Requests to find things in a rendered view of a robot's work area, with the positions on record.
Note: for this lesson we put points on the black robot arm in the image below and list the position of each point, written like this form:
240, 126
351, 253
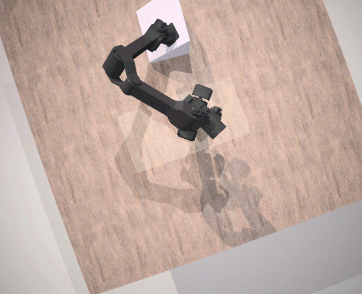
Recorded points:
187, 115

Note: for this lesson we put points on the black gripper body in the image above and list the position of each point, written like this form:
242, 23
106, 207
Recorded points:
202, 92

